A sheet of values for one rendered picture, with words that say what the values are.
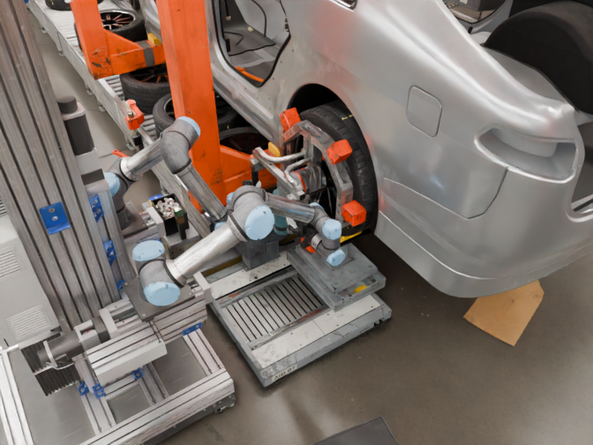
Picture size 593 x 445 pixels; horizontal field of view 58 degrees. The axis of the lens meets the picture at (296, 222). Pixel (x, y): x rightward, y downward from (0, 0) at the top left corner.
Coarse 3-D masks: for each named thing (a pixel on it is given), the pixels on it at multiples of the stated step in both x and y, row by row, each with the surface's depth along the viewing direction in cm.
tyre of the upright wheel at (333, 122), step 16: (304, 112) 260; (320, 112) 249; (336, 112) 248; (336, 128) 241; (352, 128) 242; (352, 144) 239; (352, 160) 238; (368, 160) 239; (352, 176) 243; (368, 176) 240; (368, 192) 242; (368, 208) 247; (368, 224) 258
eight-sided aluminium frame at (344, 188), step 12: (288, 132) 263; (300, 132) 253; (312, 132) 246; (288, 144) 275; (324, 144) 239; (324, 156) 242; (336, 168) 239; (336, 180) 240; (348, 180) 241; (348, 192) 241; (336, 204) 248; (336, 216) 252
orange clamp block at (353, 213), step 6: (348, 204) 244; (354, 204) 244; (342, 210) 245; (348, 210) 241; (354, 210) 241; (360, 210) 241; (342, 216) 246; (348, 216) 243; (354, 216) 239; (360, 216) 241; (354, 222) 241; (360, 222) 244
